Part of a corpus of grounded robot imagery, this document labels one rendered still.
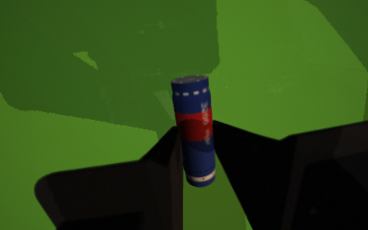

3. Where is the blue and red battery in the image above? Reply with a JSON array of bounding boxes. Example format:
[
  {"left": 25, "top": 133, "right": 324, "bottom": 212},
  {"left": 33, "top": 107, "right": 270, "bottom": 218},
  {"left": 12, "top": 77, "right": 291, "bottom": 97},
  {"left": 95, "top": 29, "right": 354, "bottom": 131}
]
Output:
[{"left": 171, "top": 75, "right": 216, "bottom": 187}]

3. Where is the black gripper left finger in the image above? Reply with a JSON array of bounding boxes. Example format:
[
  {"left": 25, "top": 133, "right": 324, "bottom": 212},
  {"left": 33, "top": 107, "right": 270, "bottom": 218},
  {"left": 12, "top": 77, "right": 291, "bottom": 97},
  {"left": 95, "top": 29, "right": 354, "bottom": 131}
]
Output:
[{"left": 34, "top": 126, "right": 183, "bottom": 230}]

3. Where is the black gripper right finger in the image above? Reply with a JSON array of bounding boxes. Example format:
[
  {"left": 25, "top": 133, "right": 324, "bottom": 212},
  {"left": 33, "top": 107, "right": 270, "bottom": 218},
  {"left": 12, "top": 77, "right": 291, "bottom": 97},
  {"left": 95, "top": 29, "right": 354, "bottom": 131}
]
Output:
[{"left": 213, "top": 120, "right": 368, "bottom": 230}]

